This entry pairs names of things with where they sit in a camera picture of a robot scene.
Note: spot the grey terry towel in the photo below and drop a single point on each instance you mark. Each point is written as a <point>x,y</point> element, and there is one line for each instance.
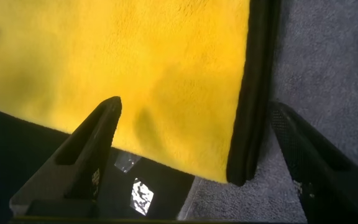
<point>322,62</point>

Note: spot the yellow microfiber towel black trim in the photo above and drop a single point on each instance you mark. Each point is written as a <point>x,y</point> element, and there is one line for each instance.
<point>120,62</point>

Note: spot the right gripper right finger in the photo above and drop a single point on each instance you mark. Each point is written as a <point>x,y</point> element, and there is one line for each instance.
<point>328,174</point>

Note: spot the small clear tape piece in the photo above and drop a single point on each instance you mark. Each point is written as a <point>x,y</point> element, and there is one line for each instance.
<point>126,161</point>

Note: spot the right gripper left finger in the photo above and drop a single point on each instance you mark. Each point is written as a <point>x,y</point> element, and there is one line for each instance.
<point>82,161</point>

